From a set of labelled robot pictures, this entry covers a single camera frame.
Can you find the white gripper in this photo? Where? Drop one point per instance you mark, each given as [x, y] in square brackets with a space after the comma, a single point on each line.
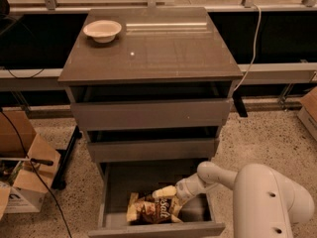
[183, 188]

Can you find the brown chip bag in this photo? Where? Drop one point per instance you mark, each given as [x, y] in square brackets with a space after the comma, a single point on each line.
[151, 210]

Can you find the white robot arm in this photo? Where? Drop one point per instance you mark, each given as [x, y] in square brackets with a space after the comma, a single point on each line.
[265, 202]

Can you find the grey middle drawer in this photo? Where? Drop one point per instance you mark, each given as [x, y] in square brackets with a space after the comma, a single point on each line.
[153, 144]

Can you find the grey drawer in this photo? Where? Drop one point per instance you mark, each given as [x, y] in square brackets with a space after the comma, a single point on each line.
[151, 114]
[153, 144]
[122, 179]

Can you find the grey bottom drawer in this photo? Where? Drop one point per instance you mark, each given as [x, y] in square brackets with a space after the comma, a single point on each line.
[122, 179]

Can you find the grey top drawer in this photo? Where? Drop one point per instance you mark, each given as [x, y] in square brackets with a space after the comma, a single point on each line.
[151, 114]

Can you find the grey drawer cabinet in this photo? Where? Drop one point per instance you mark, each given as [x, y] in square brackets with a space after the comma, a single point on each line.
[160, 54]

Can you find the black stand leg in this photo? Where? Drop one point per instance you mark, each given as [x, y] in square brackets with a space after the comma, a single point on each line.
[65, 154]

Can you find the open cardboard box left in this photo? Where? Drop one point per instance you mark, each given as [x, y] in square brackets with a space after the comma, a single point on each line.
[24, 185]

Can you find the cardboard box right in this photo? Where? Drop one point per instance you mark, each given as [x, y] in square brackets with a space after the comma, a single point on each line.
[308, 112]

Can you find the white paper bowl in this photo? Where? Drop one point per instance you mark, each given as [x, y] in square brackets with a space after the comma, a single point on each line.
[102, 31]

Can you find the black bracket behind cabinet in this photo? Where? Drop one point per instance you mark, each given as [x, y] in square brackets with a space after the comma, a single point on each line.
[239, 105]

